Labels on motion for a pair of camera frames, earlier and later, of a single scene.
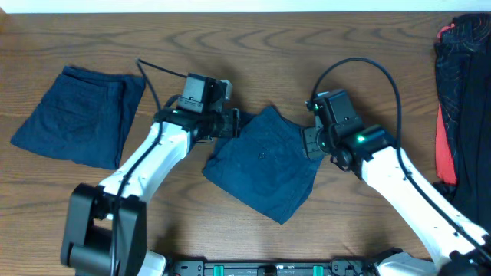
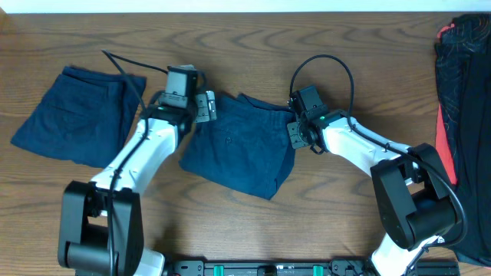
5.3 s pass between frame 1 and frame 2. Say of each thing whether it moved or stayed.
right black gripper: moved
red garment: stayed
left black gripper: moved
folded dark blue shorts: stayed
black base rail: stayed
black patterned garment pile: stayed
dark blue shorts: moved
